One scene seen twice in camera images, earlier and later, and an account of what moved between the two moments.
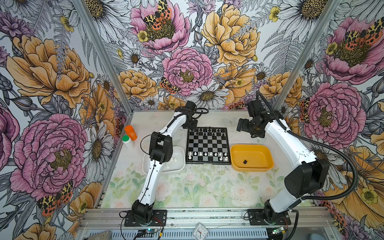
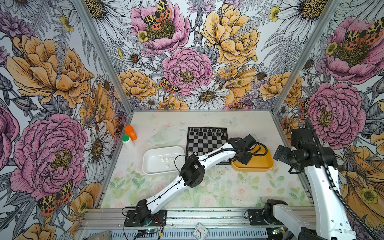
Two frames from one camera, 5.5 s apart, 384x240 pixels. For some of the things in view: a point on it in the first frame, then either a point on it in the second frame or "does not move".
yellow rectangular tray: x=259 y=157 does not move
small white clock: x=200 y=232 does not move
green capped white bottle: x=127 y=141 does not move
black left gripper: x=193 y=127 -> x=246 y=159
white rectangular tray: x=177 y=164 does not move
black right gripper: x=260 y=134 -> x=283 y=151
